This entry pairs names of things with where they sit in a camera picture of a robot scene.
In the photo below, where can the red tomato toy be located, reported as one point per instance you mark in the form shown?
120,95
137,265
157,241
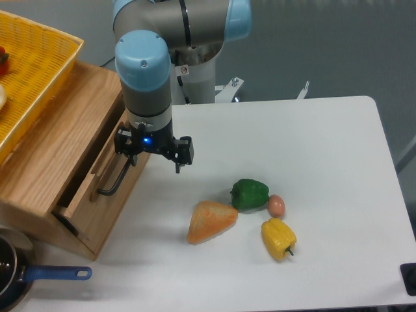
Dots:
4,61

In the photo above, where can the wooden drawer cabinet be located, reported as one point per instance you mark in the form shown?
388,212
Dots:
56,150

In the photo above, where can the yellow plastic basket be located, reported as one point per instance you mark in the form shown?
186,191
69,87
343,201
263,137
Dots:
40,60

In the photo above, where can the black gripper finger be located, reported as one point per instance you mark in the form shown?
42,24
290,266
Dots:
126,142
180,151

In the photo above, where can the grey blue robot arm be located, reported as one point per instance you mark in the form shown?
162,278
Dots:
165,54

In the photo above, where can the white vegetable toy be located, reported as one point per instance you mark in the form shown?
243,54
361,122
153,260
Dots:
3,96

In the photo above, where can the orange bread slice toy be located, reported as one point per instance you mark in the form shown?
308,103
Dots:
209,219

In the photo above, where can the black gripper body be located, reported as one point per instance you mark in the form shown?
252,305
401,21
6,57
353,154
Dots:
158,142

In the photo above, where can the black table corner device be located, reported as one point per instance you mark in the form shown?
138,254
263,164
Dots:
408,275

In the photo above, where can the wooden top drawer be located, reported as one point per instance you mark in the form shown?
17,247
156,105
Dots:
89,215

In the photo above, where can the blue handled saucepan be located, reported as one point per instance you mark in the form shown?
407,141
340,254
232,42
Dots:
19,269

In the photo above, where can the yellow bell pepper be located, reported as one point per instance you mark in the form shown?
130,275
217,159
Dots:
278,238

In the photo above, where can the brown egg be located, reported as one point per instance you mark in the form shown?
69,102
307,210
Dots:
276,206

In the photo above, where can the green bell pepper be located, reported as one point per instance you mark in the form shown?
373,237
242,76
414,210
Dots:
248,194

